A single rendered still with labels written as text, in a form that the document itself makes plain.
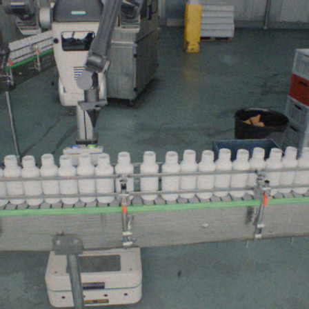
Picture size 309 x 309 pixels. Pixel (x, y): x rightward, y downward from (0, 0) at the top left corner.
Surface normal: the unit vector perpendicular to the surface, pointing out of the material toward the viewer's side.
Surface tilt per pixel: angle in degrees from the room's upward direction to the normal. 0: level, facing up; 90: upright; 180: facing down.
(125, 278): 31
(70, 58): 90
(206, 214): 90
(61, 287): 90
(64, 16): 90
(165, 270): 0
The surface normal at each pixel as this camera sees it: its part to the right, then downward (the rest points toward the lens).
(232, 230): 0.09, 0.46
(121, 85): -0.21, 0.43
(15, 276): 0.01, -0.88
